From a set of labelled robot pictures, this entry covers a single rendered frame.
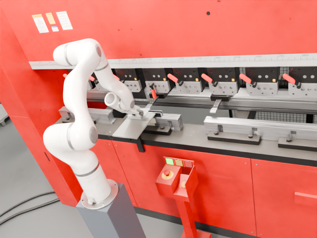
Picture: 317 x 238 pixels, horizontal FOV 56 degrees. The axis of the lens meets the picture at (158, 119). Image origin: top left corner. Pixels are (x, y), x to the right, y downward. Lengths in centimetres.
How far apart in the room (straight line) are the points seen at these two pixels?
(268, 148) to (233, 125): 23
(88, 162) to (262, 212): 120
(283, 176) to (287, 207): 26
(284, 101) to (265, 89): 37
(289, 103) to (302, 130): 27
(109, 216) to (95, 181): 18
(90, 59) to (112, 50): 50
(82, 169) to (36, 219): 187
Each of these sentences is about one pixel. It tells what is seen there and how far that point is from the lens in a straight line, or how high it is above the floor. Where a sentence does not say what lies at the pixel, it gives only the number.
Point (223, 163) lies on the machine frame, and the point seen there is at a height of 76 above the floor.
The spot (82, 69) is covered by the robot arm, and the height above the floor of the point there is 157.
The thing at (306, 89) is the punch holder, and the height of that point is 122.
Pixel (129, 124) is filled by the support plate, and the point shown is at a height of 100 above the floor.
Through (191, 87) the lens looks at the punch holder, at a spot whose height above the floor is 121.
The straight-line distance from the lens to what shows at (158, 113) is 197.
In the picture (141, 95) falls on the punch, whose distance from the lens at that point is 195.
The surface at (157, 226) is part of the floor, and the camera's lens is 260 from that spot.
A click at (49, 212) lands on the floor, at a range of 316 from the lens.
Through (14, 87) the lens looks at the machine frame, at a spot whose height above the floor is 130.
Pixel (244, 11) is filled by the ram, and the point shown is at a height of 161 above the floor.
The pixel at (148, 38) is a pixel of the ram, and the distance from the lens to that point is 168.
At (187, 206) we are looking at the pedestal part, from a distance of 198.
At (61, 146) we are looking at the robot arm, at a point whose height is 136.
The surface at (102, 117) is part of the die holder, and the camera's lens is 225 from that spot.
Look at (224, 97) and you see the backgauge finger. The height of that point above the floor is 102.
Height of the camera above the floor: 203
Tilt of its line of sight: 33 degrees down
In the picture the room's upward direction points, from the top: 16 degrees counter-clockwise
